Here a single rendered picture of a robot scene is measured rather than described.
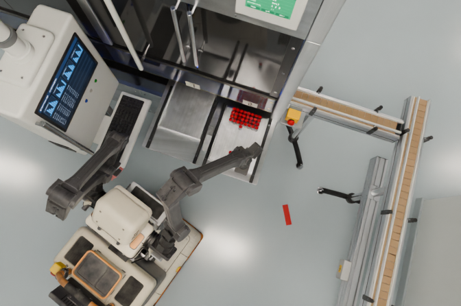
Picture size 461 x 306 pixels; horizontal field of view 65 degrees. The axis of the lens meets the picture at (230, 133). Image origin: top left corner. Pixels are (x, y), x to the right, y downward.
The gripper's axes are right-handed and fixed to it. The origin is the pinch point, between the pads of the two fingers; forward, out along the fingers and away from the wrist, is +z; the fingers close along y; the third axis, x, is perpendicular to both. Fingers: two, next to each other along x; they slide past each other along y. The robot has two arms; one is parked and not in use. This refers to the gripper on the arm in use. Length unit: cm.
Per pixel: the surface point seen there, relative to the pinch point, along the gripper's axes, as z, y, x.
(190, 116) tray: 20.1, 21.2, 38.5
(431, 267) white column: 73, -12, -143
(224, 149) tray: 20.0, 9.5, 13.0
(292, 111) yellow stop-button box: 5.6, 39.2, -16.5
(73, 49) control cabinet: -35, 20, 89
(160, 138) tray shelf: 20, 3, 50
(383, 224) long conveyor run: 16, -2, -82
